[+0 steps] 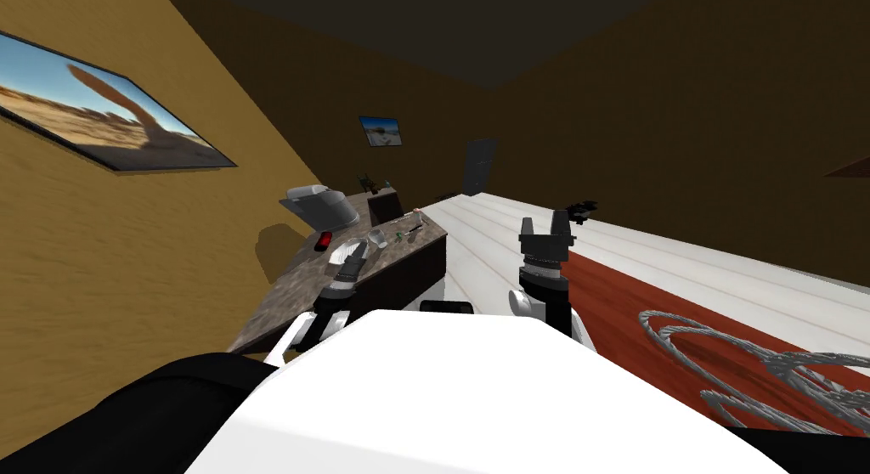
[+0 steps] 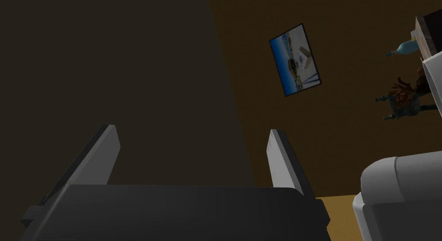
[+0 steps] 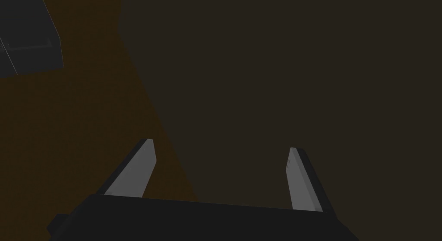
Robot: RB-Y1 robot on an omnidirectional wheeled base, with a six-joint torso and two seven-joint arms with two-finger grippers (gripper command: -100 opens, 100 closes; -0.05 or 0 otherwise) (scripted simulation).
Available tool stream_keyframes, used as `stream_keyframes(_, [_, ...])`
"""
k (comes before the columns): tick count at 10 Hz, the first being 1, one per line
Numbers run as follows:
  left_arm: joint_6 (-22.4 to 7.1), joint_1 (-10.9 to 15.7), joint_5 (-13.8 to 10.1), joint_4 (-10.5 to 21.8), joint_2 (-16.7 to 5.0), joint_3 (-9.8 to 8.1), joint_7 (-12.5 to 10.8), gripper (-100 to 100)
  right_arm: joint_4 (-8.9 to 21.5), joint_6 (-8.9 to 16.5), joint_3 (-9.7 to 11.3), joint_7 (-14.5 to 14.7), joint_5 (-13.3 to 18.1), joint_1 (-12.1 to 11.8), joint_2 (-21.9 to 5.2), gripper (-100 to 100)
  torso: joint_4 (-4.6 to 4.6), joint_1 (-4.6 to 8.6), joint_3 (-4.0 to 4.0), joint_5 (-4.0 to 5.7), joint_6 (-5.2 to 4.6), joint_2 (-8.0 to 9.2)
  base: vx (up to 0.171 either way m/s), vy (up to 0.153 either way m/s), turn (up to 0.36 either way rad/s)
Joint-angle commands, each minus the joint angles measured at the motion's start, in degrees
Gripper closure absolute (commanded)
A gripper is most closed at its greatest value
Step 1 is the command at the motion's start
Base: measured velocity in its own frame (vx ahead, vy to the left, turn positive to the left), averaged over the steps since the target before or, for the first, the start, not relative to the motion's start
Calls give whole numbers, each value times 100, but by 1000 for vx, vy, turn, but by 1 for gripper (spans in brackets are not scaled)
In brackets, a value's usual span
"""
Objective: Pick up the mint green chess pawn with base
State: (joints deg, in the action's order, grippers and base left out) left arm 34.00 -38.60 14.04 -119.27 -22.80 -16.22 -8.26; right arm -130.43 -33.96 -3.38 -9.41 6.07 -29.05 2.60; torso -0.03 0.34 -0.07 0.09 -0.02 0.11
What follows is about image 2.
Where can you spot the framed blue and white picture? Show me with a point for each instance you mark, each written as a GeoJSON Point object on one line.
{"type": "Point", "coordinates": [295, 59]}

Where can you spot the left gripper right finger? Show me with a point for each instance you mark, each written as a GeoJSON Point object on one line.
{"type": "Point", "coordinates": [281, 165]}

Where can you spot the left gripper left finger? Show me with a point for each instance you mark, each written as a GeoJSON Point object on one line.
{"type": "Point", "coordinates": [95, 161]}

